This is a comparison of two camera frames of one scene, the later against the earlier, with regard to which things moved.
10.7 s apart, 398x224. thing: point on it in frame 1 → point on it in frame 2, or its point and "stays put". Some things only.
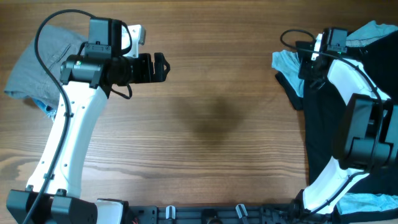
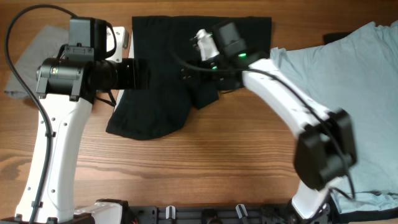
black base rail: [281, 214] stays put
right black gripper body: [307, 71] → [209, 64]
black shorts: [324, 104] → [166, 41]
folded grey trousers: [30, 79] stays put
